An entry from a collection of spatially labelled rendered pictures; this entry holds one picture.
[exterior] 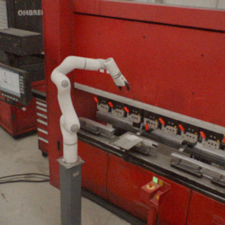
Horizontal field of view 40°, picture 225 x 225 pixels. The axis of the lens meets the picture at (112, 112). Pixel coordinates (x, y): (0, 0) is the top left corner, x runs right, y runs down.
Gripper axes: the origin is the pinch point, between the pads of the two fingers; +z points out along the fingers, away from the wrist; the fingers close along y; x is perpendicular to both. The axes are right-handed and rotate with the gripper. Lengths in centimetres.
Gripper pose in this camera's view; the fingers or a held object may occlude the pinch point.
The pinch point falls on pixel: (124, 89)
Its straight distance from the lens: 267.9
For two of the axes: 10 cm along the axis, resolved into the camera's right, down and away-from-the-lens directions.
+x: -5.3, 7.2, -4.5
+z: 4.5, 6.9, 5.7
